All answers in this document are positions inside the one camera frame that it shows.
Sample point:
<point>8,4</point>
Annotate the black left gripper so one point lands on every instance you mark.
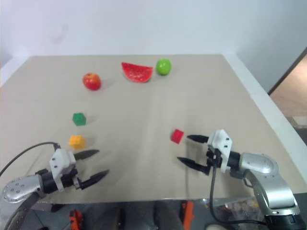
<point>70,179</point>

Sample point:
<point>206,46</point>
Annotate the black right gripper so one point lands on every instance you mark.
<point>211,159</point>

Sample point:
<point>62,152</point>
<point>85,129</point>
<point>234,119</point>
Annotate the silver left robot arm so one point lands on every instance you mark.
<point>16,188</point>

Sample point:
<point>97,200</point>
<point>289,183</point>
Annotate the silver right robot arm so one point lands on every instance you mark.
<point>266,172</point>

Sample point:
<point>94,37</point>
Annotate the red cube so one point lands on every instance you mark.
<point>177,135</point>

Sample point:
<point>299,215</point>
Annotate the orange cube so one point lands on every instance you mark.
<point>76,141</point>

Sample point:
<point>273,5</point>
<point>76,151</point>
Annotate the green cube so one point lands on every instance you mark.
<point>79,119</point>

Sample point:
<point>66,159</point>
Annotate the orange black tool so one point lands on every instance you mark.
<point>187,213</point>
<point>76,219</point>

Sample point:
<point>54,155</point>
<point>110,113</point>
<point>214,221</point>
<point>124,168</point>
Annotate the beige table mat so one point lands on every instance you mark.
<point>144,107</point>

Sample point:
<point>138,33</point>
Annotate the red apple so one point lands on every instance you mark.
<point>91,81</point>

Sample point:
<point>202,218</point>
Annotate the green apple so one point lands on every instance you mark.
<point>163,66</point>

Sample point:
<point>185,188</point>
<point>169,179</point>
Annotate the red watermelon slice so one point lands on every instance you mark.
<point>136,72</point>

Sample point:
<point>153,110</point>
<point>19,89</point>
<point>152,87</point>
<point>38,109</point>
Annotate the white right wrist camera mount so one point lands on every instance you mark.
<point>221,146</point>

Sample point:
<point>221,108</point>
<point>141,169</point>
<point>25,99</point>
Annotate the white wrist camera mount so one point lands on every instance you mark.
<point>221,146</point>
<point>61,161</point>

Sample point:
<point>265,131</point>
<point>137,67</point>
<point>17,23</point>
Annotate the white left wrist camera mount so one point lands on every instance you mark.
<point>61,161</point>

